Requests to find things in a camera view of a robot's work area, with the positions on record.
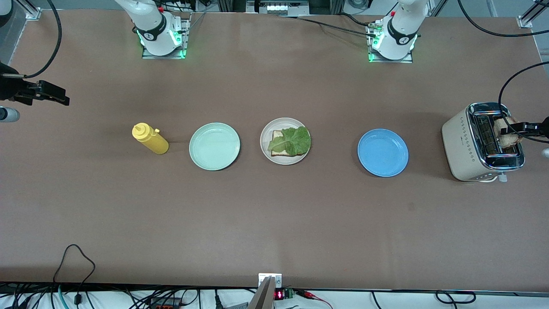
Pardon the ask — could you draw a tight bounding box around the blue plate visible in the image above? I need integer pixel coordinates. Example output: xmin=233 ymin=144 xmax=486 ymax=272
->
xmin=357 ymin=129 xmax=409 ymax=177

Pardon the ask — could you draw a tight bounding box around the aluminium frame corner bracket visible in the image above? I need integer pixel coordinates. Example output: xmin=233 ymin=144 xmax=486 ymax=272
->
xmin=517 ymin=0 xmax=549 ymax=29
xmin=15 ymin=0 xmax=42 ymax=20

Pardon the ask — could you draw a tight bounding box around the lit control box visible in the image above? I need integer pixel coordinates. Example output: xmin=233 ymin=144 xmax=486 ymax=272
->
xmin=246 ymin=0 xmax=310 ymax=16

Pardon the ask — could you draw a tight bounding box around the red clip wire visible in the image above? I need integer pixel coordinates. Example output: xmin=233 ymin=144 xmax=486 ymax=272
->
xmin=296 ymin=290 xmax=333 ymax=309

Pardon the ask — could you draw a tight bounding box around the green lettuce leaf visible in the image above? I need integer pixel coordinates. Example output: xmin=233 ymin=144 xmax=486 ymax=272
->
xmin=268 ymin=126 xmax=311 ymax=156

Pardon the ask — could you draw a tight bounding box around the light green plate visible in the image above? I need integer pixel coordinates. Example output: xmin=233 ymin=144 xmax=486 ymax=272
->
xmin=189 ymin=123 xmax=241 ymax=171

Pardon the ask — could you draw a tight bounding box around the yellow mustard squeeze bottle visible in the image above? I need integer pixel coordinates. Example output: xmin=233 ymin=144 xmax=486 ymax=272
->
xmin=132 ymin=122 xmax=169 ymax=155

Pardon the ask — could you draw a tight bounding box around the short black table cable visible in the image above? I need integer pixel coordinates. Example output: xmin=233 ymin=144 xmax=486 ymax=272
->
xmin=339 ymin=13 xmax=370 ymax=27

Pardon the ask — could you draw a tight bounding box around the thin black looped cable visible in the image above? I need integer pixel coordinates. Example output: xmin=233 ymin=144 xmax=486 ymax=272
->
xmin=54 ymin=244 xmax=96 ymax=306

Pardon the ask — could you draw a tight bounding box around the beige plate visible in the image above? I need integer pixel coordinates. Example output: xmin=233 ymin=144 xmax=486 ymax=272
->
xmin=260 ymin=118 xmax=311 ymax=166

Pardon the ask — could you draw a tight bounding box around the long black table cable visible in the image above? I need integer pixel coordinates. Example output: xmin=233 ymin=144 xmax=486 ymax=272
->
xmin=279 ymin=14 xmax=378 ymax=37

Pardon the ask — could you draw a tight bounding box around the grey camera pole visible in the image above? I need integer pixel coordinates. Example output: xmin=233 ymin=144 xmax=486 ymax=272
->
xmin=248 ymin=277 xmax=275 ymax=309

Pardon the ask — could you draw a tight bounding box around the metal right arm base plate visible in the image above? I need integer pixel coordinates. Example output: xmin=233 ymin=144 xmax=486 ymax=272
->
xmin=142 ymin=17 xmax=191 ymax=60

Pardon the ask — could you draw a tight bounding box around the beige chrome toaster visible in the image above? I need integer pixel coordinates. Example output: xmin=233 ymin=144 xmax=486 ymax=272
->
xmin=442 ymin=102 xmax=526 ymax=182

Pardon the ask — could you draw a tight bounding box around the brown bread slice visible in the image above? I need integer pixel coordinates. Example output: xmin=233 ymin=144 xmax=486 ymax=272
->
xmin=493 ymin=117 xmax=524 ymax=149
xmin=271 ymin=130 xmax=303 ymax=158

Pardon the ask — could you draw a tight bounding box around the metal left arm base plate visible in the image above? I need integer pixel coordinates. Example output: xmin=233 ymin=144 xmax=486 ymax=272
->
xmin=368 ymin=24 xmax=413 ymax=64

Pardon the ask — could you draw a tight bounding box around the black coiled cable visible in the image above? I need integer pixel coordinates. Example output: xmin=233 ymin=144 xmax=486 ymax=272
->
xmin=435 ymin=291 xmax=477 ymax=304

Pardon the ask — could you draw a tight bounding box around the silver mount bracket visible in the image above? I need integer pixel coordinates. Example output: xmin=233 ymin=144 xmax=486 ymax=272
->
xmin=258 ymin=273 xmax=283 ymax=289

